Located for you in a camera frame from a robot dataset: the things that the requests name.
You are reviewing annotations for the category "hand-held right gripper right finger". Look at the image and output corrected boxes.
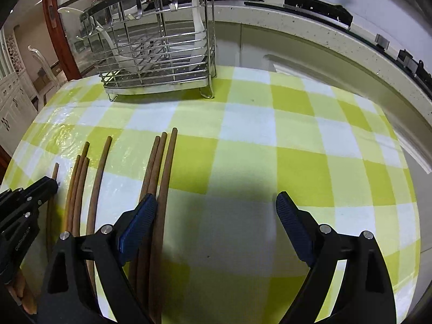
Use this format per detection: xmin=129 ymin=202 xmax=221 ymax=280
xmin=276 ymin=192 xmax=397 ymax=324

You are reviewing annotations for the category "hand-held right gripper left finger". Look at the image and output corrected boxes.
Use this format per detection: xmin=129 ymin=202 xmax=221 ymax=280
xmin=35 ymin=193 xmax=158 ymax=324

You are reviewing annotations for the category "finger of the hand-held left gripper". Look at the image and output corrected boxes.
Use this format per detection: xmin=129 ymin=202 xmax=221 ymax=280
xmin=18 ymin=176 xmax=59 ymax=207

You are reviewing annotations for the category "group of wooden chopsticks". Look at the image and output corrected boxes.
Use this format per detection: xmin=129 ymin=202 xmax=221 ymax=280
xmin=64 ymin=127 xmax=179 ymax=324

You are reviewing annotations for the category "metal wire utensil rack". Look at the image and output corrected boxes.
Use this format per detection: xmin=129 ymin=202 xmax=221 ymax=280
xmin=79 ymin=0 xmax=217 ymax=102

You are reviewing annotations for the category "person's left hand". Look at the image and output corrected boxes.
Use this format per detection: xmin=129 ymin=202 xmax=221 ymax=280
xmin=6 ymin=270 xmax=37 ymax=315

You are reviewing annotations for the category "yellow-green checked tablecloth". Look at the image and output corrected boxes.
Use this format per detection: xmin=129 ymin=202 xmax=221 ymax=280
xmin=0 ymin=66 xmax=422 ymax=324

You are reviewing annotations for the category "white cupboard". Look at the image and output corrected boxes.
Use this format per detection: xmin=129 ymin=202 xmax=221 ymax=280
xmin=0 ymin=74 xmax=38 ymax=156

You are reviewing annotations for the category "white dining chair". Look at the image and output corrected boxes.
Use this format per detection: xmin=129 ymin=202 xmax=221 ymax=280
xmin=29 ymin=45 xmax=58 ymax=92

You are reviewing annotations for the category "white lattice partition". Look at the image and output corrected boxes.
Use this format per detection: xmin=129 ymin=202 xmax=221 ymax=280
xmin=0 ymin=29 xmax=25 ymax=75

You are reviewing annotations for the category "black gas stove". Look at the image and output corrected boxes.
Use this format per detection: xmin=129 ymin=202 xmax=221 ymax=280
xmin=245 ymin=0 xmax=432 ymax=92

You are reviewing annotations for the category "red wooden door frame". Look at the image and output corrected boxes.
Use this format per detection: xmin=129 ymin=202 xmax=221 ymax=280
xmin=40 ymin=0 xmax=82 ymax=82

